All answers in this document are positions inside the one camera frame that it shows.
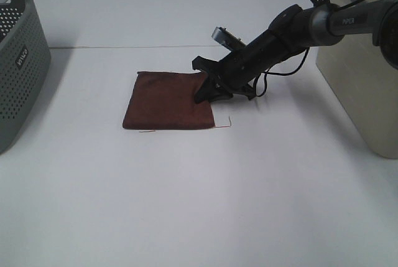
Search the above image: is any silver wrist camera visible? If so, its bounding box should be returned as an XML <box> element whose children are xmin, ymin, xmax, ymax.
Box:
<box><xmin>211</xmin><ymin>27</ymin><xmax>246</xmax><ymax>52</ymax></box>

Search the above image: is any grey perforated plastic basket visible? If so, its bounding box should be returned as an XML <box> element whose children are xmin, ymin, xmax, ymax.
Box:
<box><xmin>1</xmin><ymin>0</ymin><xmax>51</xmax><ymax>152</ymax></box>

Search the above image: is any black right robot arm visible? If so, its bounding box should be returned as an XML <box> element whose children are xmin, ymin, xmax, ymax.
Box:
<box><xmin>192</xmin><ymin>0</ymin><xmax>397</xmax><ymax>103</ymax></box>

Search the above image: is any beige plastic bin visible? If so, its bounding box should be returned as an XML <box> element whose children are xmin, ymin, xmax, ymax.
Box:
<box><xmin>316</xmin><ymin>0</ymin><xmax>397</xmax><ymax>159</ymax></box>

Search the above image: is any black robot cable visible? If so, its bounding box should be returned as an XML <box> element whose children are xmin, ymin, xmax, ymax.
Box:
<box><xmin>248</xmin><ymin>0</ymin><xmax>398</xmax><ymax>101</ymax></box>

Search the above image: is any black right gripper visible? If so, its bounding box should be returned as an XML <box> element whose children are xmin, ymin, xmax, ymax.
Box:
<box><xmin>192</xmin><ymin>30</ymin><xmax>306</xmax><ymax>103</ymax></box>

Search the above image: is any brown towel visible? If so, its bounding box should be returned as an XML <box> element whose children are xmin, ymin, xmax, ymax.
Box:
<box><xmin>123</xmin><ymin>71</ymin><xmax>215</xmax><ymax>130</ymax></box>

